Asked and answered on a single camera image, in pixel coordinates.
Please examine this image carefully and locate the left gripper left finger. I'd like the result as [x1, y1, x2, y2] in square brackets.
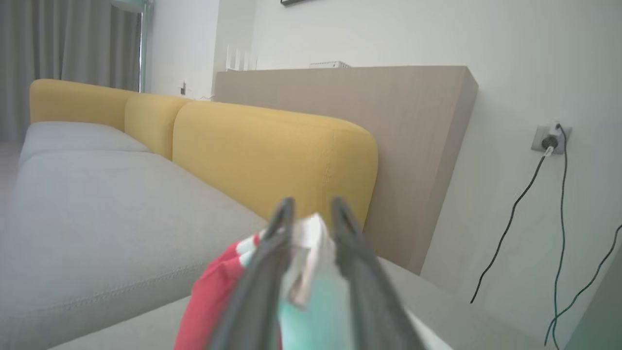
[209, 197, 295, 350]

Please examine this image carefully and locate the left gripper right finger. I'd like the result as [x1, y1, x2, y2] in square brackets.
[331, 196, 428, 350]

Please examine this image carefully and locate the red trousers striped white waistband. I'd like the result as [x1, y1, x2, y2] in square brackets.
[174, 213, 452, 350]

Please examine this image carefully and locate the large grey sofa seat cushion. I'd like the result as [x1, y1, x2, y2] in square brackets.
[49, 257, 540, 350]

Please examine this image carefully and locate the yellow sofa backrest cushion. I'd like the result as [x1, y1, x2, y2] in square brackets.
[124, 92, 194, 161]
[172, 100, 379, 233]
[29, 79, 139, 132]

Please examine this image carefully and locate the light wooden cabinet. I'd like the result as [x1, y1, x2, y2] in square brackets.
[214, 65, 480, 276]

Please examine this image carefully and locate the white router with antennas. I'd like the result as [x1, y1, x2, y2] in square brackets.
[225, 45, 258, 72]

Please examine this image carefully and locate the grey curtain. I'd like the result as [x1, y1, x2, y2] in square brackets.
[0, 0, 143, 144]

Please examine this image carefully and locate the black power cable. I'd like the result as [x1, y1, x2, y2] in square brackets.
[470, 146, 553, 305]

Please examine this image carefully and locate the thin dark cable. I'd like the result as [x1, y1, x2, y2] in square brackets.
[553, 124, 570, 350]
[544, 224, 622, 347]

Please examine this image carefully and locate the grey wall socket plate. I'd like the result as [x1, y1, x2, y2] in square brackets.
[531, 123, 572, 156]

